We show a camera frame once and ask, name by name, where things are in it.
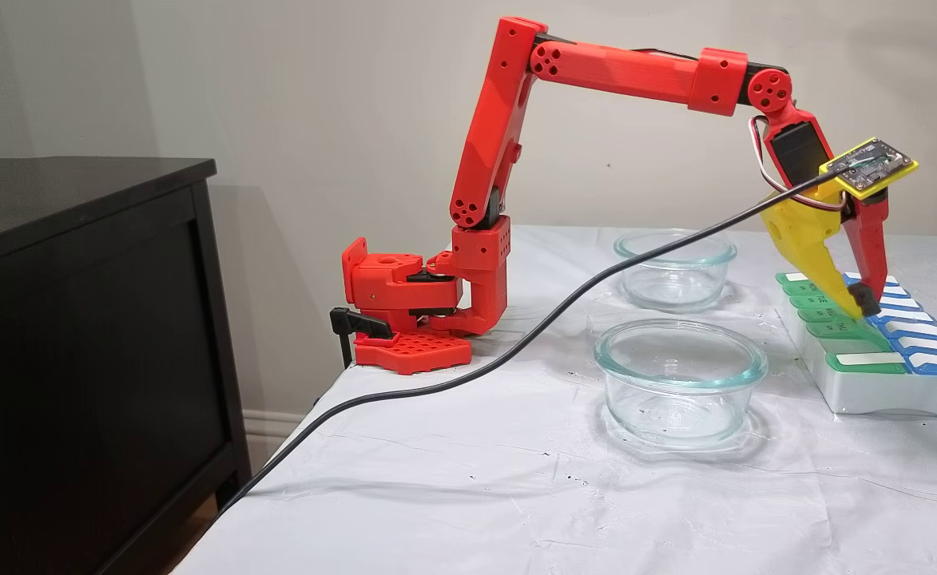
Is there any weekly pill organizer box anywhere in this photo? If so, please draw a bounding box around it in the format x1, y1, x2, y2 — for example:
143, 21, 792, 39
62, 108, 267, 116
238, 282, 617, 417
774, 268, 937, 420

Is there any small clear glass bowl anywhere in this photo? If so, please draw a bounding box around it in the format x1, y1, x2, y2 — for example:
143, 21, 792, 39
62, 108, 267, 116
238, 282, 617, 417
613, 229, 738, 314

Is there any large clear glass bowl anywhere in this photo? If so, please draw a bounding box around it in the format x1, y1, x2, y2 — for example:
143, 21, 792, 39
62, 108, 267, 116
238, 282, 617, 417
594, 319, 770, 448

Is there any white tablecloth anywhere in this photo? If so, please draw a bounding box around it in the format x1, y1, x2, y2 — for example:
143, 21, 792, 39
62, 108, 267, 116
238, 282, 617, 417
169, 226, 937, 575

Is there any black table clamp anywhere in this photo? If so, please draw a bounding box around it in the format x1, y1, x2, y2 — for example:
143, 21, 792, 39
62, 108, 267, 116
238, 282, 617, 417
330, 307, 395, 370

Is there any black wooden cabinet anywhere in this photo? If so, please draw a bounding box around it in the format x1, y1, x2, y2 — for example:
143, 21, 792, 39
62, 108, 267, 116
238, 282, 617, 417
0, 157, 252, 575

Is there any white red black servo wire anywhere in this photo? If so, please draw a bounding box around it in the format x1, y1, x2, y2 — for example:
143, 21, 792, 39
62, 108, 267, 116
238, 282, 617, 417
749, 116, 846, 212

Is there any camera board on yellow mount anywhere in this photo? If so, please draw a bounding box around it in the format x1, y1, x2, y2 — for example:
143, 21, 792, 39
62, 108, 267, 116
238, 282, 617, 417
820, 137, 919, 200

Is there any black camera cable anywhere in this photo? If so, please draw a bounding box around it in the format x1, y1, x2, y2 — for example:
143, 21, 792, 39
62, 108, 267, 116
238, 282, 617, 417
220, 172, 844, 512

